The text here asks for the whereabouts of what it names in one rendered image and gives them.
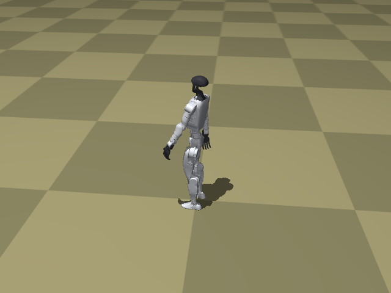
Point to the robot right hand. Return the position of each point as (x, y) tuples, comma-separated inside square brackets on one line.
[(206, 140)]

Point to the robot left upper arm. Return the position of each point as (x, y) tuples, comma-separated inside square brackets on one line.
[(190, 108)]

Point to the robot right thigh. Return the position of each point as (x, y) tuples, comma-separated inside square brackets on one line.
[(198, 166)]

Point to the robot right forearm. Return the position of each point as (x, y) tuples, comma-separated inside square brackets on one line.
[(206, 127)]

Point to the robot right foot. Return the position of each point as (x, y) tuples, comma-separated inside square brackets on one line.
[(201, 195)]

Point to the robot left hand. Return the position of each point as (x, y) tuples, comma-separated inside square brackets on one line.
[(167, 151)]

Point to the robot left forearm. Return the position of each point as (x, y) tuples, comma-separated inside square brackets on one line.
[(175, 136)]

